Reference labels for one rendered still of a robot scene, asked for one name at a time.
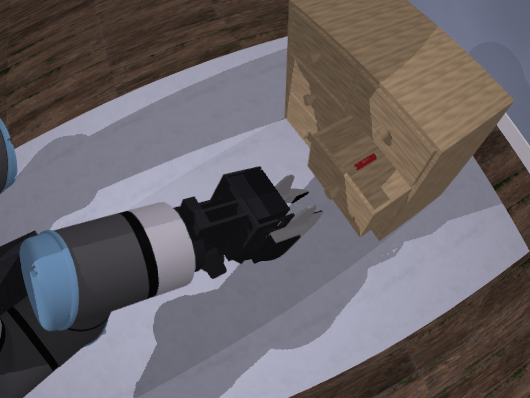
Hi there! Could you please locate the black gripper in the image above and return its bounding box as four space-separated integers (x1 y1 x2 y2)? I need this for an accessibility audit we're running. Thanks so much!
174 166 323 272

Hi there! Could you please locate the light brown wooden chest of drawers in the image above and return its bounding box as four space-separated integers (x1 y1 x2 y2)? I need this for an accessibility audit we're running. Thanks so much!
285 0 514 240

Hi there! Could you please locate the red aaa battery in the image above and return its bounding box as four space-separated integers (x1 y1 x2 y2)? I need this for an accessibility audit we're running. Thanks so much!
354 153 378 170

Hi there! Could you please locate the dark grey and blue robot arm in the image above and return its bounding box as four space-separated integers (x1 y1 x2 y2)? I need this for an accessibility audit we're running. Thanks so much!
0 202 195 398

